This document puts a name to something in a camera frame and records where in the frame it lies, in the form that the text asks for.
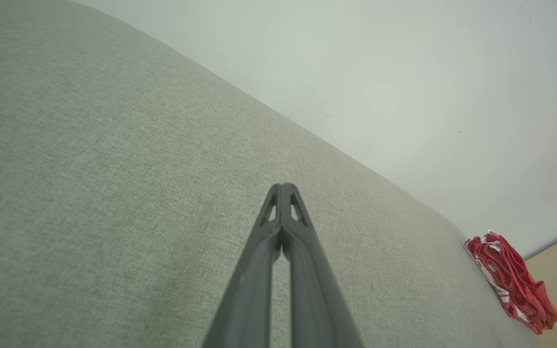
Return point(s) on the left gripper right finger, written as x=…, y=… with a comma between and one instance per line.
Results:
x=315, y=299

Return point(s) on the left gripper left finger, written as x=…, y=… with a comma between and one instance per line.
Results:
x=249, y=299

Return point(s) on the red jersey with black lettering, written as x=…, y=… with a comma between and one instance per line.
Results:
x=510, y=275

